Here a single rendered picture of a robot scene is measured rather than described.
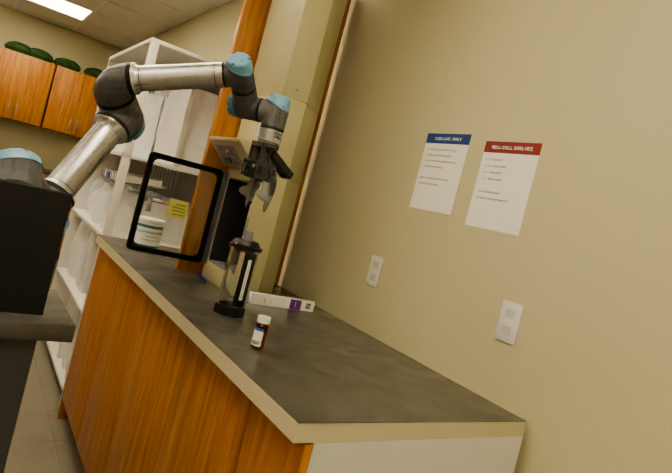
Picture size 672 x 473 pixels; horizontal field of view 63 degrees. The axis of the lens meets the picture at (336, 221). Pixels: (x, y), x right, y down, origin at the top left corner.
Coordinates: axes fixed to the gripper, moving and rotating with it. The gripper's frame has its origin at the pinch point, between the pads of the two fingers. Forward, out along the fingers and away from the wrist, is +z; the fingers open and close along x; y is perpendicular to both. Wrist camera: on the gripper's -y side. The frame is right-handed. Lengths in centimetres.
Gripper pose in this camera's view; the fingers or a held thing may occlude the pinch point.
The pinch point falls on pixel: (257, 206)
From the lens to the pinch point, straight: 176.6
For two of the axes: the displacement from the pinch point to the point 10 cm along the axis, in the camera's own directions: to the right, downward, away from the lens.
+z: -2.5, 9.7, 0.1
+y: -6.4, -1.6, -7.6
